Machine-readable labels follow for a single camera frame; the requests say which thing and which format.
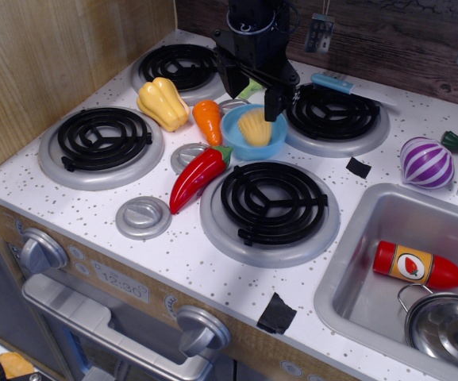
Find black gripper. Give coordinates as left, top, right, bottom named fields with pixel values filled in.
left=213, top=28, right=299, bottom=122

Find red toy chili pepper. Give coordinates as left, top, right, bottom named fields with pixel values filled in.
left=169, top=146, right=233, bottom=214

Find right silver oven knob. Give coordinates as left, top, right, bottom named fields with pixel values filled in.
left=176, top=305, right=232, bottom=357

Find blue handled toy knife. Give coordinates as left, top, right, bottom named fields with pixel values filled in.
left=310, top=73, right=397, bottom=106

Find black tape piece small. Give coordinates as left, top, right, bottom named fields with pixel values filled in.
left=346, top=157, right=371, bottom=179

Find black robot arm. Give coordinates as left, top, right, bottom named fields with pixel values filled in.
left=213, top=1, right=299, bottom=121

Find purple striped toy onion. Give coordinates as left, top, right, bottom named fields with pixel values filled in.
left=400, top=137, right=455, bottom=190

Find orange object bottom left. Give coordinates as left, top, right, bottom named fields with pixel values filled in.
left=0, top=352, right=35, bottom=380

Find small steel pot with lid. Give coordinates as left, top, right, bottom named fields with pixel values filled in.
left=397, top=283, right=458, bottom=367

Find yellow toy corn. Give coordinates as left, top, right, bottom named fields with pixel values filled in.
left=237, top=108, right=272, bottom=147

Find black burner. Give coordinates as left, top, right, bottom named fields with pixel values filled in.
left=283, top=83, right=391, bottom=158
left=200, top=161, right=341, bottom=268
left=38, top=106, right=164, bottom=191
left=130, top=44, right=225, bottom=106

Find back right black burner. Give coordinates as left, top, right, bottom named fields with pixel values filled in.
left=283, top=83, right=391, bottom=158

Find silver oven door handle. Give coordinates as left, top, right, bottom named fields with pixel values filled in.
left=22, top=275, right=213, bottom=380

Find red toy ketchup bottle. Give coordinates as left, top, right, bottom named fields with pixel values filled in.
left=373, top=241, right=458, bottom=290

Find back left black burner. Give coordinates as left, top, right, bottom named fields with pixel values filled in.
left=130, top=44, right=225, bottom=106

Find front right black burner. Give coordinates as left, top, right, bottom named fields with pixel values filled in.
left=200, top=161, right=341, bottom=268

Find silver oven knob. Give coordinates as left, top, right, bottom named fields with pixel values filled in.
left=176, top=305, right=232, bottom=357
left=20, top=228, right=69, bottom=274

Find orange toy carrot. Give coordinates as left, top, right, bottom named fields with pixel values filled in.
left=193, top=100, right=222, bottom=146

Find green toy broccoli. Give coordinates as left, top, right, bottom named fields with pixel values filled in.
left=237, top=79, right=264, bottom=100

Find oven clock display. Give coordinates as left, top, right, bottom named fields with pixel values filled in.
left=91, top=260, right=151, bottom=304

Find hanging silver toy spatula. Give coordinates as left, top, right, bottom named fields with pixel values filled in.
left=304, top=1, right=335, bottom=54

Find silver stovetop knob middle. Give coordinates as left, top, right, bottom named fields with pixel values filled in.
left=170, top=143, right=209, bottom=175

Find silver toy sink basin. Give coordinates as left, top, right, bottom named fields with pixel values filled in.
left=314, top=183, right=458, bottom=380

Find light blue plastic bowl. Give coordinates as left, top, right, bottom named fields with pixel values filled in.
left=221, top=104, right=287, bottom=160

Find yellow toy bell pepper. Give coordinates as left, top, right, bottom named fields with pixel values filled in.
left=137, top=77, right=190, bottom=132

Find silver stovetop knob behind bowl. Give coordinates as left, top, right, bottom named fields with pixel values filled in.
left=218, top=98, right=249, bottom=117

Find black tape piece front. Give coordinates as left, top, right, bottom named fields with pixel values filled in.
left=257, top=293, right=297, bottom=335

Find left silver oven knob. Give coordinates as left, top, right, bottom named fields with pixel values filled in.
left=20, top=228, right=69, bottom=274

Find silver stovetop knob front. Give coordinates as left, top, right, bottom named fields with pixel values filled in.
left=115, top=196, right=172, bottom=241

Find front left black burner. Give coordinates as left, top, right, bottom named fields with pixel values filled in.
left=38, top=106, right=164, bottom=191

